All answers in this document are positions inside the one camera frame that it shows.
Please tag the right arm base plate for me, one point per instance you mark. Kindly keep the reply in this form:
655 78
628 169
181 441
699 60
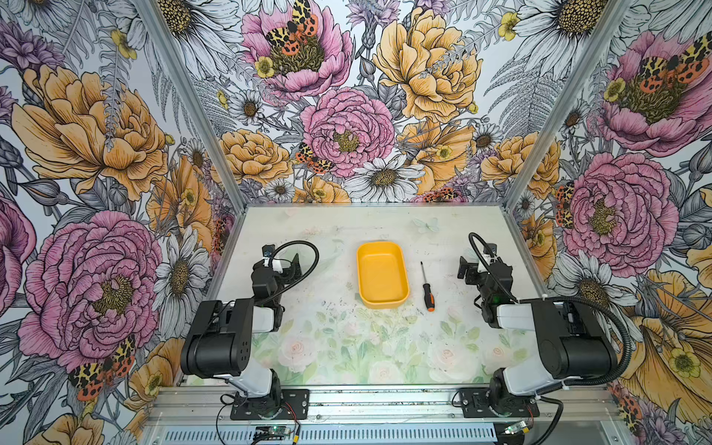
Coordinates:
477 402

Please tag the right circuit board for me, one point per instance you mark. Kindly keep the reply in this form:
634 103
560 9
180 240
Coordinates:
520 427

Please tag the aluminium front rail frame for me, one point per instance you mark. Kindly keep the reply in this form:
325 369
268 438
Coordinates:
402 414

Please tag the small green circuit board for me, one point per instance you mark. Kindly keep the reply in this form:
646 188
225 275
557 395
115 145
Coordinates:
272 433

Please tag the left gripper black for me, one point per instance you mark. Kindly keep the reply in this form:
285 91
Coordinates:
288 272

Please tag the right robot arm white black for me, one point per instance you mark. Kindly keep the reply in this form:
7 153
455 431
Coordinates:
571 349

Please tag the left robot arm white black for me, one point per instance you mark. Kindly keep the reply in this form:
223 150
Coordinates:
219 341

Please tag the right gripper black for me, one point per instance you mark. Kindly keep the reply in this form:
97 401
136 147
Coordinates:
472 271

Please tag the yellow plastic bin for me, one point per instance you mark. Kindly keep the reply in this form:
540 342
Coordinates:
382 278

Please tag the screwdriver black orange handle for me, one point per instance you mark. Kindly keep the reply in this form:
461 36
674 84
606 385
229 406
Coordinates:
429 298

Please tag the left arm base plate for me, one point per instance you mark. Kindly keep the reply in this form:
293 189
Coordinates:
287 404

